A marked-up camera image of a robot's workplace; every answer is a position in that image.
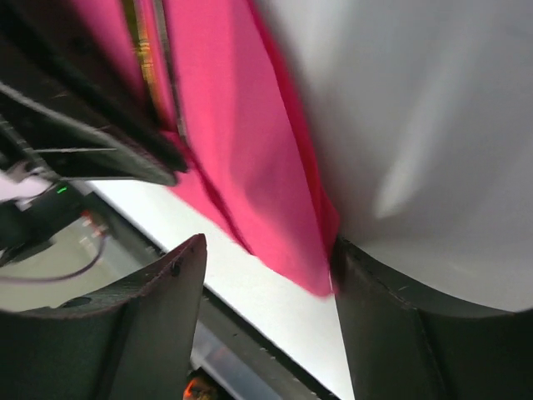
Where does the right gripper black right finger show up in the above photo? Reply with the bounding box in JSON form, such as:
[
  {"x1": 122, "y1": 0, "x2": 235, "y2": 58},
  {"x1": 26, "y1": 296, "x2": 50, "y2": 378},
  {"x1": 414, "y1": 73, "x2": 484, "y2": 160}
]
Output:
[{"x1": 331, "y1": 238, "x2": 532, "y2": 399}]

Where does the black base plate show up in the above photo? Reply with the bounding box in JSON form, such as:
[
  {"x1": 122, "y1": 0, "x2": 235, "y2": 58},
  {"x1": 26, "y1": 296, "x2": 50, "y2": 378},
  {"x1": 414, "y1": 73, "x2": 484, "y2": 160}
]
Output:
[{"x1": 92, "y1": 181, "x2": 353, "y2": 399}]

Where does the black fork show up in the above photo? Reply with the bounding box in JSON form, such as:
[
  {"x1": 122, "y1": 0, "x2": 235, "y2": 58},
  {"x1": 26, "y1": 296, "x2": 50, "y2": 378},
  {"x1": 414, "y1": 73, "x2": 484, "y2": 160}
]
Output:
[{"x1": 152, "y1": 0, "x2": 187, "y2": 145}]

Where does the pink paper napkin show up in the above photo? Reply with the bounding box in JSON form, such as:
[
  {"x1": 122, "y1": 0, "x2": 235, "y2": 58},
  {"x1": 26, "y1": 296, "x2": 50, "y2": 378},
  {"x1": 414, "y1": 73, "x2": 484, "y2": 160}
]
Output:
[{"x1": 70, "y1": 0, "x2": 342, "y2": 299}]

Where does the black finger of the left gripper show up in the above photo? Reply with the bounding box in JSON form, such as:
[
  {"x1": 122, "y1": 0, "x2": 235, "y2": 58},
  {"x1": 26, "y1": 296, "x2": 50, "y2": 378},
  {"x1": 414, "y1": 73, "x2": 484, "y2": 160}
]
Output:
[{"x1": 1, "y1": 1, "x2": 187, "y2": 186}]

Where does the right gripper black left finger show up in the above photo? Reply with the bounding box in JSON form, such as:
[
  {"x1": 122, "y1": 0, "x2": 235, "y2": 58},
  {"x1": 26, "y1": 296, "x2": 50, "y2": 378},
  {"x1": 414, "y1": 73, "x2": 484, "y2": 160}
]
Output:
[{"x1": 1, "y1": 234, "x2": 207, "y2": 399}]

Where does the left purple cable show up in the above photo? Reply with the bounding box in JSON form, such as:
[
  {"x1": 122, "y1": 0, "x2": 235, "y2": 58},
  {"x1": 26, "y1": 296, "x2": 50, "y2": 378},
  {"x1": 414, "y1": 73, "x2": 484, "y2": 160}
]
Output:
[{"x1": 0, "y1": 232, "x2": 109, "y2": 284}]

